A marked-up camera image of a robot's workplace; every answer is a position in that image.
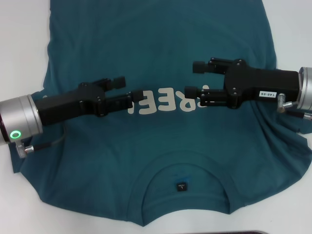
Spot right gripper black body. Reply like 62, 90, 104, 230
224, 58, 300, 109

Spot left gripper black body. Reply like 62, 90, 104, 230
31, 82, 108, 126

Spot teal T-shirt with FREE print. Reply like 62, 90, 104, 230
13, 0, 312, 220

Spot right gripper cable with plug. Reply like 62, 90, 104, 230
276, 92, 312, 121

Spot gripper cable with plug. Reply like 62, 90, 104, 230
276, 92, 312, 121
15, 133, 66, 159

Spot left gripper cable with plug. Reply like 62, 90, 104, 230
15, 133, 66, 159

